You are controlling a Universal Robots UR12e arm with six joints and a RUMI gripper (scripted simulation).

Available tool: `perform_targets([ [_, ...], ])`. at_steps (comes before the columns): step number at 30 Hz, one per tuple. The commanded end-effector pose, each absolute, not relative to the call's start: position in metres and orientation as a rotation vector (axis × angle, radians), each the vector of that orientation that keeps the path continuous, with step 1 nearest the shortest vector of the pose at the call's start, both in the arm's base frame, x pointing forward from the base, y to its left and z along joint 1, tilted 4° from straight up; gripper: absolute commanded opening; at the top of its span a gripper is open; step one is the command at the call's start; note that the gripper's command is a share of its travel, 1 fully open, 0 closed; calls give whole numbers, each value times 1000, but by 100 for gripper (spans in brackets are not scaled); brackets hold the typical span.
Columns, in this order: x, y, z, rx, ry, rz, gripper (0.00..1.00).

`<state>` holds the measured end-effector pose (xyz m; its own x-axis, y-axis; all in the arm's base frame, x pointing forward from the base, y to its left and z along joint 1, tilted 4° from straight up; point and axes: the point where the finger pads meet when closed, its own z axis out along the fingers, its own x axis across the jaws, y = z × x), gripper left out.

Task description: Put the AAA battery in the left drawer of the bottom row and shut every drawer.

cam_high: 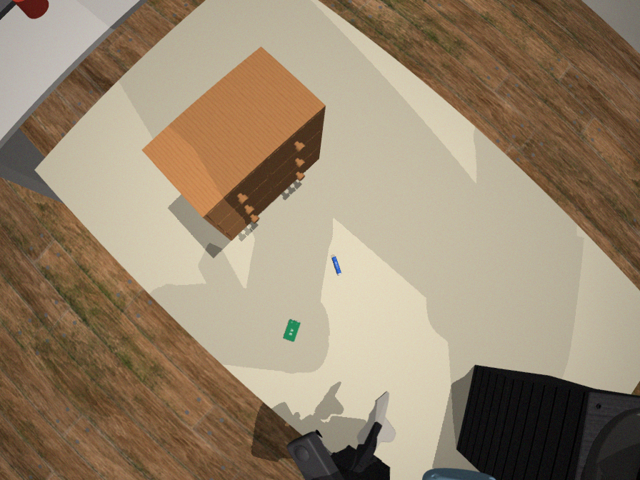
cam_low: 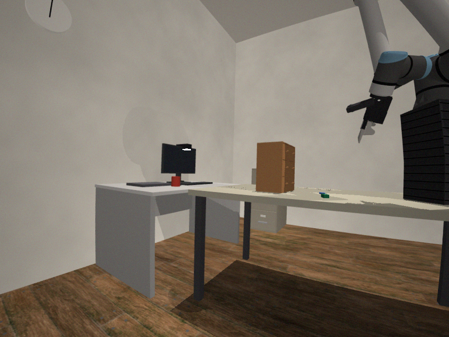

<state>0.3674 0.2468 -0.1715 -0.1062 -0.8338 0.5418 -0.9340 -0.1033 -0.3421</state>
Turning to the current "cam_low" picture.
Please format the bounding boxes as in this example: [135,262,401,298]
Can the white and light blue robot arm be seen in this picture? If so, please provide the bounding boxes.
[353,0,449,109]

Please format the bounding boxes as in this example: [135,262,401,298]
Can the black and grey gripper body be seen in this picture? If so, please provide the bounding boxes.
[363,94,393,124]

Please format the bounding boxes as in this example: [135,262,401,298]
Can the brown wooden chest of drawers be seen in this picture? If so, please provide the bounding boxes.
[256,141,295,193]

